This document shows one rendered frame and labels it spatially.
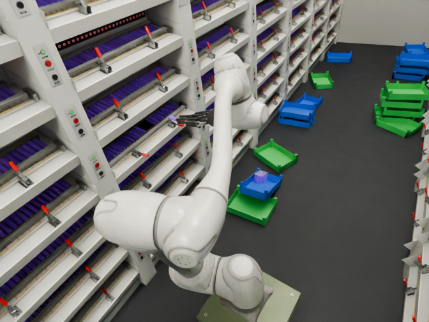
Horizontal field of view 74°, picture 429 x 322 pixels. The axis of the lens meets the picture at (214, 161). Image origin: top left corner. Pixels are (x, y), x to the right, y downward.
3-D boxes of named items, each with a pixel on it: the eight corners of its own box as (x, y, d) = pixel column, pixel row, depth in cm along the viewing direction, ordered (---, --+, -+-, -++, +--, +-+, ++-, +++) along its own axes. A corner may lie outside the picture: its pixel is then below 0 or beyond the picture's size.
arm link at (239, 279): (261, 314, 116) (259, 290, 101) (218, 305, 121) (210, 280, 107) (267, 276, 127) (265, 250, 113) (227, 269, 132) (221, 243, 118)
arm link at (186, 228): (226, 186, 69) (174, 180, 73) (203, 247, 55) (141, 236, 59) (230, 222, 76) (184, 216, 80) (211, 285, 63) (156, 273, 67)
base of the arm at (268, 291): (278, 283, 130) (278, 276, 126) (253, 328, 118) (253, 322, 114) (244, 263, 139) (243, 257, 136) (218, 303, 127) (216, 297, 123)
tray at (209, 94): (249, 70, 206) (253, 52, 196) (203, 110, 168) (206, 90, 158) (225, 60, 212) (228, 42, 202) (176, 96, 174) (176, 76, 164)
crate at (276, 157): (297, 162, 230) (298, 154, 225) (278, 173, 223) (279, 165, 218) (271, 145, 251) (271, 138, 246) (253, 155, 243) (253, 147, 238)
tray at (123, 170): (195, 117, 162) (196, 104, 156) (117, 186, 125) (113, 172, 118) (166, 103, 168) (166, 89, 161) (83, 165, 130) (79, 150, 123)
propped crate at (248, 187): (256, 176, 223) (257, 167, 219) (281, 184, 213) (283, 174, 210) (239, 191, 199) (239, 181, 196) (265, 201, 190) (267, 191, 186)
